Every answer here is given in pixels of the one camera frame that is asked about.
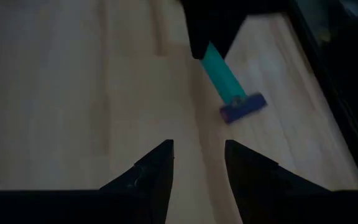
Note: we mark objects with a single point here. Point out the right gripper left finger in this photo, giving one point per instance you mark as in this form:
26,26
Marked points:
141,186

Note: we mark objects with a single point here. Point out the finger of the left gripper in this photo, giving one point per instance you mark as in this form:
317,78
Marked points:
197,25
241,9

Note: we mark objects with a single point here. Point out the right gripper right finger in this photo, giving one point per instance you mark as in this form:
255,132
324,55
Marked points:
259,186

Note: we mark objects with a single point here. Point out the teal wooden block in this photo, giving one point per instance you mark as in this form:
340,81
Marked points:
222,77

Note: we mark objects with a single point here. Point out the purple wooden block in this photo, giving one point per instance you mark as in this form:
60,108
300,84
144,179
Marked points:
244,110

